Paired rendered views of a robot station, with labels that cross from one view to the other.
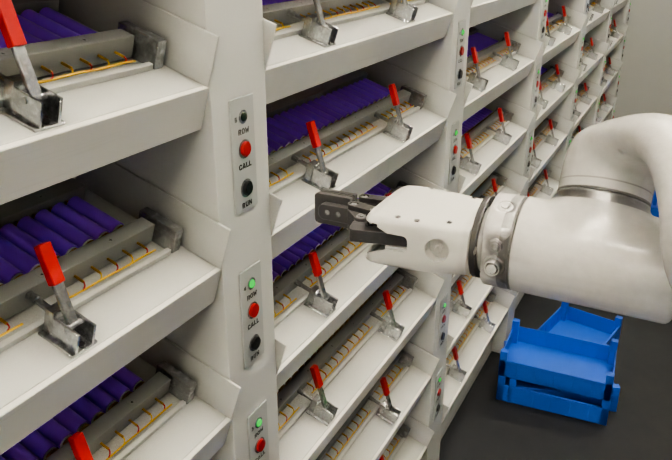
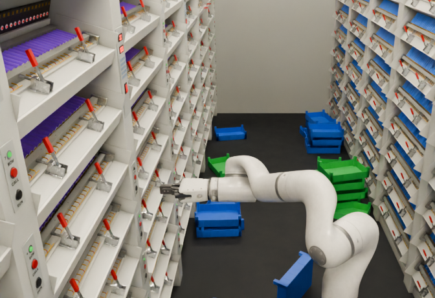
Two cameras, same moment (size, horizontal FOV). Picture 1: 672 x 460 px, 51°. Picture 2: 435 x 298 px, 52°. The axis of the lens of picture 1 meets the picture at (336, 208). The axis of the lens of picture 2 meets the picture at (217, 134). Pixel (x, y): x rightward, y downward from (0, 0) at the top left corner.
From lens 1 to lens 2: 0.93 m
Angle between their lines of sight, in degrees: 21
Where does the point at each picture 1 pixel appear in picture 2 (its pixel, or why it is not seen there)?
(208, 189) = (128, 192)
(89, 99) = (109, 179)
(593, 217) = (235, 181)
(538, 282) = (225, 199)
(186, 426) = (127, 264)
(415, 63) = not seen: hidden behind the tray
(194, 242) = (124, 208)
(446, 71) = (166, 118)
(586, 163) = (231, 168)
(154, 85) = (116, 168)
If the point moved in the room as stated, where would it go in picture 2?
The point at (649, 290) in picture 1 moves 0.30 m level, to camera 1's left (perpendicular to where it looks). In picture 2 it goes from (250, 195) to (164, 217)
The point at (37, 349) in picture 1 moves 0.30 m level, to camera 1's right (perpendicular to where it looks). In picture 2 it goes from (107, 247) to (198, 223)
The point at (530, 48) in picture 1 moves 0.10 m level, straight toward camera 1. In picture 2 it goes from (185, 88) to (186, 92)
